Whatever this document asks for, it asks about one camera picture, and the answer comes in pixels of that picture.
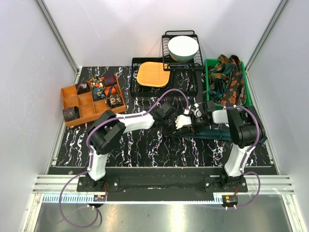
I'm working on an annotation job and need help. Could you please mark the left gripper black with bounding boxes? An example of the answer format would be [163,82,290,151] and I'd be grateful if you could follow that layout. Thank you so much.
[161,116,182,138]

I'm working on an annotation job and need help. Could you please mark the dark green tie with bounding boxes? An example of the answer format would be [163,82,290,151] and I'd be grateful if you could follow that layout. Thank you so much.
[175,129,266,145]

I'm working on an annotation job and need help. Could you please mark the brown blue tie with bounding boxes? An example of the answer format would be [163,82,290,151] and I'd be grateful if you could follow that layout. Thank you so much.
[62,106,80,122]

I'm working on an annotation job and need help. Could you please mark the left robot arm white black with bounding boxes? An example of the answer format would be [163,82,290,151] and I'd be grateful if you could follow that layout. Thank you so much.
[86,102,177,191]

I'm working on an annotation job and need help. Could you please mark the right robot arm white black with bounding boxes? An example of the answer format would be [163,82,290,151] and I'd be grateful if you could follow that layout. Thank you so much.
[175,100,267,192]

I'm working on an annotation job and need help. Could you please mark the navy tie orange flowers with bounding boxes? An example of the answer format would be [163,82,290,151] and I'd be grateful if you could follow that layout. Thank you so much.
[217,55,247,106]

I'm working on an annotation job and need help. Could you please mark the orange woven pot holder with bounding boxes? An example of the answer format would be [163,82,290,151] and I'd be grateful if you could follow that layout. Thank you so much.
[136,61,170,87]

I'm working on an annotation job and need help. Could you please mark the rolled beige patterned tie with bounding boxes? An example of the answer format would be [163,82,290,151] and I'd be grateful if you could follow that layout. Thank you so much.
[106,94,123,109]

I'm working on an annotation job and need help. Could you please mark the brown teal patterned tie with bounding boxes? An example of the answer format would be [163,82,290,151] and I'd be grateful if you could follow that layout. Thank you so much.
[208,54,234,93]

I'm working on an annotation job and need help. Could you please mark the green plastic bin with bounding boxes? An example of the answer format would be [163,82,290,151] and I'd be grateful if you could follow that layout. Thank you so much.
[205,54,252,109]

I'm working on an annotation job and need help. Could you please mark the rolled navy orange striped tie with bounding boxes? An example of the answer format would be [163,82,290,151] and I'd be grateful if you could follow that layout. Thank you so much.
[104,85,120,98]

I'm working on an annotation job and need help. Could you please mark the rolled maroon striped tie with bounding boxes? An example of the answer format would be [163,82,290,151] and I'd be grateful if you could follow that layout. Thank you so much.
[103,74,117,87]

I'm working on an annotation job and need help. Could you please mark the rolled blue paisley tie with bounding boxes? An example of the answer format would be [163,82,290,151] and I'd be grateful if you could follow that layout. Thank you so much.
[92,87,107,102]

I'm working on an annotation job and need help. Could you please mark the white bowl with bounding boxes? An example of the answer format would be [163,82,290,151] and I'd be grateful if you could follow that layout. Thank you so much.
[168,36,199,62]

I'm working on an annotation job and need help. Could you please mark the rolled colourful floral tie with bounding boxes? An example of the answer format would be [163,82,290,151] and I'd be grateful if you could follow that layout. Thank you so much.
[90,77,105,89]

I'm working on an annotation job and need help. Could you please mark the orange wooden divided box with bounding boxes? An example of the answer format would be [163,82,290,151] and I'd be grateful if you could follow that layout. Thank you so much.
[61,78,126,127]

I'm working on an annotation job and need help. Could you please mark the rolled dark floral tie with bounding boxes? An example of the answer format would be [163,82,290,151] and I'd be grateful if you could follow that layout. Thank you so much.
[75,82,90,95]

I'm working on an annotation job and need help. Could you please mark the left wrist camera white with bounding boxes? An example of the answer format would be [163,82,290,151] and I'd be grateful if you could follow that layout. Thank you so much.
[175,115,192,130]

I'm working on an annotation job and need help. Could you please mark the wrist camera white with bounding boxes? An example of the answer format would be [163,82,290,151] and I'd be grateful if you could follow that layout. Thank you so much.
[175,115,192,130]
[191,103,202,117]

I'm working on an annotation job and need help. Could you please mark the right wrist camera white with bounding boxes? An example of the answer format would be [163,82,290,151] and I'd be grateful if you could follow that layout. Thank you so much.
[191,103,202,117]

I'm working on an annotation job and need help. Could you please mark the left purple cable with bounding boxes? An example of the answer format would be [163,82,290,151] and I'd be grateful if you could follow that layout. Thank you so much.
[58,88,190,229]

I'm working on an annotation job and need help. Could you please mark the purple cable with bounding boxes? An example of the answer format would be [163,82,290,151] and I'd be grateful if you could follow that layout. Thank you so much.
[193,101,261,210]
[58,88,190,229]

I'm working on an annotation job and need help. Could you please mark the black wire tray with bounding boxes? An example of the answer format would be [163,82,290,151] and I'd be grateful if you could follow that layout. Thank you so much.
[129,57,198,97]

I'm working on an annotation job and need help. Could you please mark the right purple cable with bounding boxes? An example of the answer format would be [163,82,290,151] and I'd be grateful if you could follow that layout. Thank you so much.
[193,101,261,210]

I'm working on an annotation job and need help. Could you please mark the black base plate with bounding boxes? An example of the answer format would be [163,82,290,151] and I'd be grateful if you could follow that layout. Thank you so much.
[77,167,248,203]

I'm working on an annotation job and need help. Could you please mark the black wire dish rack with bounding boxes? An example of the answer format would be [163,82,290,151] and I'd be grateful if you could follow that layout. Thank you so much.
[161,30,203,71]

